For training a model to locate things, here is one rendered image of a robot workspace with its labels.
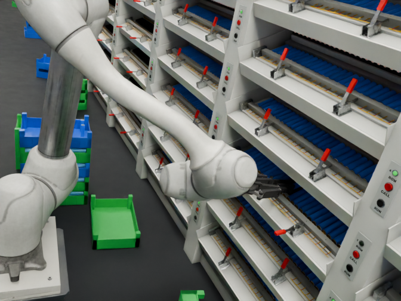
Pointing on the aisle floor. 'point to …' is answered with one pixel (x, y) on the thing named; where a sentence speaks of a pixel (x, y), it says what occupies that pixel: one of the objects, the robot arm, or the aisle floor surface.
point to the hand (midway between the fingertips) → (282, 186)
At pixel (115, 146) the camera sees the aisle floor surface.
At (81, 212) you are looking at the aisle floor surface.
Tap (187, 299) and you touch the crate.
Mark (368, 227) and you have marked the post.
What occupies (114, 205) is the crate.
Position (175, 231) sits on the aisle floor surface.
